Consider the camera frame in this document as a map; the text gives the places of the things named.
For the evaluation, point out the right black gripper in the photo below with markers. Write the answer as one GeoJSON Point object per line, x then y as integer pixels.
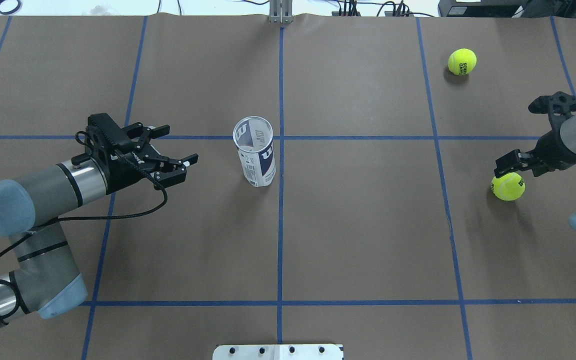
{"type": "Point", "coordinates": [551, 146]}

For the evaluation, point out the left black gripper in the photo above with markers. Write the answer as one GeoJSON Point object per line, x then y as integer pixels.
{"type": "Point", "coordinates": [124, 173]}

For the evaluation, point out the yellow tennis ball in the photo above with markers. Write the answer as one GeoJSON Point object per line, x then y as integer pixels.
{"type": "Point", "coordinates": [462, 61]}
{"type": "Point", "coordinates": [509, 187]}

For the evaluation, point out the tennis ball can holder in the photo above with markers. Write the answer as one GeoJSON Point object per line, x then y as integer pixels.
{"type": "Point", "coordinates": [253, 137]}

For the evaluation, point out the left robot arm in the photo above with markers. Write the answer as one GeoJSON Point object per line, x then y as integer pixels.
{"type": "Point", "coordinates": [38, 272]}

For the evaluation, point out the black box device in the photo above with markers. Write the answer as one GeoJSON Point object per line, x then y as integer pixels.
{"type": "Point", "coordinates": [478, 8]}

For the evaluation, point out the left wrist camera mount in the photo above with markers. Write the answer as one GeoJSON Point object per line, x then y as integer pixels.
{"type": "Point", "coordinates": [102, 139]}

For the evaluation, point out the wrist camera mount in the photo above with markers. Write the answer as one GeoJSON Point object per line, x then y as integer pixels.
{"type": "Point", "coordinates": [558, 107]}
{"type": "Point", "coordinates": [102, 139]}

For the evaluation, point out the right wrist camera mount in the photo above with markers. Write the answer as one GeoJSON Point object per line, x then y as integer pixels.
{"type": "Point", "coordinates": [558, 107]}

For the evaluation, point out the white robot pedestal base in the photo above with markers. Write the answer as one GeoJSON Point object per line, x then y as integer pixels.
{"type": "Point", "coordinates": [325, 351]}

